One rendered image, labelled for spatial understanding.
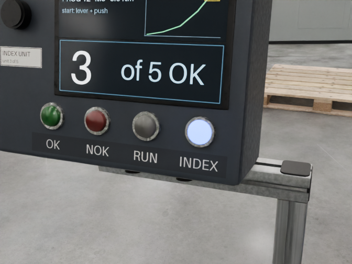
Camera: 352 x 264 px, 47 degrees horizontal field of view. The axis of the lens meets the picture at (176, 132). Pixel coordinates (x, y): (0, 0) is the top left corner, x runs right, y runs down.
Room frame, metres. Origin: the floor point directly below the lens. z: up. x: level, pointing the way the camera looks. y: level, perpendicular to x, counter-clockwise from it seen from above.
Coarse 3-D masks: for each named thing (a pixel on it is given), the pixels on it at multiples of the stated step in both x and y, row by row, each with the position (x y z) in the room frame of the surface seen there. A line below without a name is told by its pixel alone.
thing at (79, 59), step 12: (60, 48) 0.38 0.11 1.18; (72, 48) 0.38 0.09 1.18; (84, 48) 0.37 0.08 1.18; (96, 48) 0.37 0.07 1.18; (60, 60) 0.38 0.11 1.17; (72, 60) 0.38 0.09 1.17; (84, 60) 0.37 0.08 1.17; (96, 60) 0.37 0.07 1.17; (60, 72) 0.38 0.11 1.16; (72, 72) 0.37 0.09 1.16; (84, 72) 0.37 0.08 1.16; (96, 72) 0.36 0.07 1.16; (60, 84) 0.37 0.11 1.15; (72, 84) 0.37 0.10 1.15; (84, 84) 0.37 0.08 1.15; (96, 84) 0.36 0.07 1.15
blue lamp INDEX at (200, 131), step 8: (192, 120) 0.32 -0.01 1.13; (200, 120) 0.32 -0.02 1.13; (208, 120) 0.31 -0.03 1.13; (192, 128) 0.31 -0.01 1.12; (200, 128) 0.31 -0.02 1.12; (208, 128) 0.31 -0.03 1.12; (192, 136) 0.31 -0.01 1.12; (200, 136) 0.31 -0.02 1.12; (208, 136) 0.31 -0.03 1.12; (192, 144) 0.31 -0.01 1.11; (200, 144) 0.31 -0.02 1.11; (208, 144) 0.31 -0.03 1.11
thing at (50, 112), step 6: (42, 108) 0.37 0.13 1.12; (48, 108) 0.37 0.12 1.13; (54, 108) 0.37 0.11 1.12; (60, 108) 0.37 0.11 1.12; (42, 114) 0.37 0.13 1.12; (48, 114) 0.36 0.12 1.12; (54, 114) 0.36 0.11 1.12; (60, 114) 0.37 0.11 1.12; (42, 120) 0.37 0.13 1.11; (48, 120) 0.36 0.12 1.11; (54, 120) 0.36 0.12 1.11; (60, 120) 0.36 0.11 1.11; (48, 126) 0.37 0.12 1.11; (54, 126) 0.36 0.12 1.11; (60, 126) 0.36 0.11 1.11
